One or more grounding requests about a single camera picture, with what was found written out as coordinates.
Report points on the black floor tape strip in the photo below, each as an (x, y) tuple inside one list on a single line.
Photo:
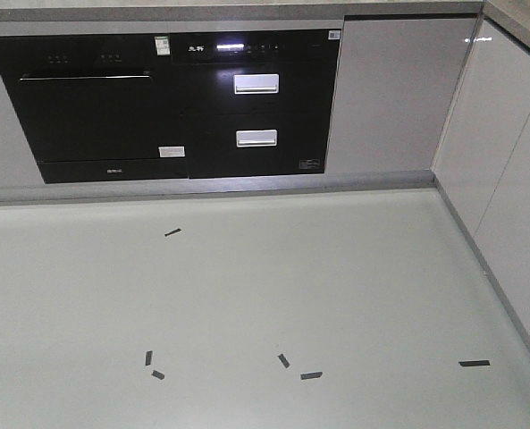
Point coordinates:
[(158, 375), (174, 231), (474, 363), (311, 375), (148, 358), (284, 361)]

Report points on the black disinfection cabinet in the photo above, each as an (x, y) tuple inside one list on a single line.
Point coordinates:
[(255, 103)]

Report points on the grey cabinet door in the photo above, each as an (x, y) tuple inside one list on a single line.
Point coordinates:
[(394, 85)]

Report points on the black built-in dishwasher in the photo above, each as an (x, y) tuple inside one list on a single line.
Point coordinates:
[(96, 107)]

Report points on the white side cabinet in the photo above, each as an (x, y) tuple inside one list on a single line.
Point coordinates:
[(483, 162)]

